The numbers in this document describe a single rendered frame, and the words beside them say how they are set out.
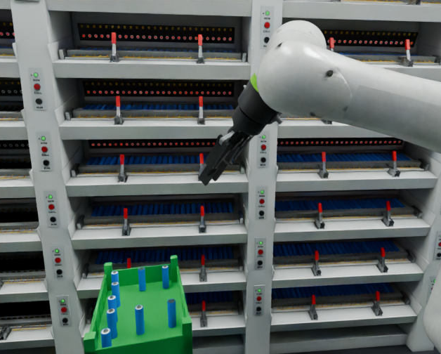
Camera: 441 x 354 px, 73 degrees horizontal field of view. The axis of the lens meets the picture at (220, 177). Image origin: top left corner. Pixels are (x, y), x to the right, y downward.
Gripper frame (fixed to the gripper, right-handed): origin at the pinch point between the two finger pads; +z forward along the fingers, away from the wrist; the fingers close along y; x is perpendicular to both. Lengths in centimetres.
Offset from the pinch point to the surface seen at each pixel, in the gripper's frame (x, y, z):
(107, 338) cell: -16.1, -36.1, 17.2
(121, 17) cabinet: 69, 16, -1
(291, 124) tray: 1.1, 37.5, -7.5
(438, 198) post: -51, 72, -11
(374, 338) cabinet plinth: -80, 57, 43
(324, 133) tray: -7.8, 45.2, -10.2
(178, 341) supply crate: -25.4, -27.3, 12.4
